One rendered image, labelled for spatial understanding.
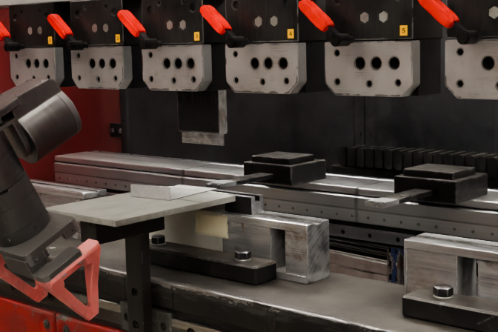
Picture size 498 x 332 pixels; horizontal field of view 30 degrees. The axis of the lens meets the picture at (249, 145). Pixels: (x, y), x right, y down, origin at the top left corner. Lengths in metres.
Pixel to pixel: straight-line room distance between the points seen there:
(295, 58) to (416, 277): 0.37
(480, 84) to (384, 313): 0.34
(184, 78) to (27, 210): 0.71
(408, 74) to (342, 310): 0.35
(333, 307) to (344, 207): 0.41
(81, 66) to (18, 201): 0.90
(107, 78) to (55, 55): 0.16
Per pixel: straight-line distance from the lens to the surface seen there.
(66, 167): 2.31
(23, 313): 1.86
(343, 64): 1.36
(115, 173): 2.17
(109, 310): 1.65
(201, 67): 1.55
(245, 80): 1.48
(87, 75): 1.77
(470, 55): 1.26
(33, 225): 0.92
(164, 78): 1.62
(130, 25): 1.62
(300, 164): 1.76
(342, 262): 3.57
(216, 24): 1.47
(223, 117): 1.59
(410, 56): 1.30
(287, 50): 1.43
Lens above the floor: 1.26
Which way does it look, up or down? 7 degrees down
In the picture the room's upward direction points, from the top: 1 degrees counter-clockwise
